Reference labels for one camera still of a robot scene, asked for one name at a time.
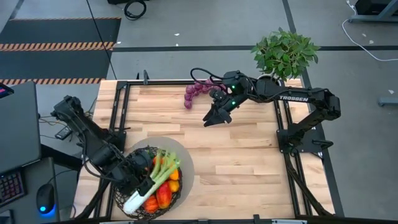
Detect black power adapter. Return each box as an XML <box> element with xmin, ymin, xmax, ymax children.
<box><xmin>55</xmin><ymin>125</ymin><xmax>73</xmax><ymax>141</ymax></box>

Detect orange-red tomato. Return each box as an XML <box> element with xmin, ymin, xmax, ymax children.
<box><xmin>143</xmin><ymin>195</ymin><xmax>160</xmax><ymax>215</ymax></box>

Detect small screen with pink glow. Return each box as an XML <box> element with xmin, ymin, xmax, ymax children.
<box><xmin>0</xmin><ymin>83</ymin><xmax>15</xmax><ymax>99</ymax></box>

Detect green leafy plant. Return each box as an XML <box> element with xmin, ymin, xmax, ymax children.
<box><xmin>251</xmin><ymin>27</ymin><xmax>322</xmax><ymax>83</ymax></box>

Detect grey round placemat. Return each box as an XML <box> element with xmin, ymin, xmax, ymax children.
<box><xmin>125</xmin><ymin>136</ymin><xmax>196</xmax><ymax>215</ymax></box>

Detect black hazard-striped floor mat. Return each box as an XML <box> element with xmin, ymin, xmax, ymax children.
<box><xmin>0</xmin><ymin>17</ymin><xmax>123</xmax><ymax>86</ymax></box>

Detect white cup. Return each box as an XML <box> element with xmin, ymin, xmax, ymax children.
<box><xmin>257</xmin><ymin>73</ymin><xmax>282</xmax><ymax>86</ymax></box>

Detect coiled black cable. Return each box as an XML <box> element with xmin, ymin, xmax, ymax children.
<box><xmin>123</xmin><ymin>0</ymin><xmax>148</xmax><ymax>21</ymax></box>

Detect dark grey monitor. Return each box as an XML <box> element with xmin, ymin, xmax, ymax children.
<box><xmin>0</xmin><ymin>81</ymin><xmax>42</xmax><ymax>174</ymax></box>

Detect red and yellow mango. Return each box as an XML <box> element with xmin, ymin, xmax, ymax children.
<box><xmin>155</xmin><ymin>181</ymin><xmax>173</xmax><ymax>210</ymax></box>

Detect thin black hanging cable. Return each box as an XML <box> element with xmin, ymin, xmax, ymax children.
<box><xmin>85</xmin><ymin>0</ymin><xmax>118</xmax><ymax>80</ymax></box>

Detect dark grey desk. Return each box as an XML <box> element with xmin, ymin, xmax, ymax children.
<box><xmin>0</xmin><ymin>157</ymin><xmax>62</xmax><ymax>224</ymax></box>

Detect black computer mouse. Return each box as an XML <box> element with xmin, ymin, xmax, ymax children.
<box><xmin>35</xmin><ymin>183</ymin><xmax>56</xmax><ymax>215</ymax></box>

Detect black aluminium table frame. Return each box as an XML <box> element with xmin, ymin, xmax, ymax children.
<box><xmin>74</xmin><ymin>70</ymin><xmax>345</xmax><ymax>224</ymax></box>

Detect dark woven wicker basket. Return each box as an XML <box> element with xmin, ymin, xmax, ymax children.
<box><xmin>111</xmin><ymin>146</ymin><xmax>185</xmax><ymax>221</ymax></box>

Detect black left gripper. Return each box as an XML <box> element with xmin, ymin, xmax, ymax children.
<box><xmin>119</xmin><ymin>150</ymin><xmax>160</xmax><ymax>198</ymax></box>

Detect pale green celery stalk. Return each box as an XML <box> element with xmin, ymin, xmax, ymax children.
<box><xmin>122</xmin><ymin>149</ymin><xmax>182</xmax><ymax>216</ymax></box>

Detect grey furniture foot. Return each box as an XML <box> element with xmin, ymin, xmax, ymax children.
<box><xmin>377</xmin><ymin>96</ymin><xmax>398</xmax><ymax>108</ymax></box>

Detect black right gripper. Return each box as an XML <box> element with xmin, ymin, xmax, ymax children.
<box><xmin>202</xmin><ymin>90</ymin><xmax>247</xmax><ymax>128</ymax></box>

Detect white floor cable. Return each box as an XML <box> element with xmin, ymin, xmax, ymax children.
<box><xmin>341</xmin><ymin>0</ymin><xmax>398</xmax><ymax>62</ymax></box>

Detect grey desk leg frame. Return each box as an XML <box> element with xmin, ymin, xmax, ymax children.
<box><xmin>348</xmin><ymin>0</ymin><xmax>398</xmax><ymax>24</ymax></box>

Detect black keyboard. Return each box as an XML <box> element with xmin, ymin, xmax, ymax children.
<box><xmin>0</xmin><ymin>170</ymin><xmax>27</xmax><ymax>208</ymax></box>

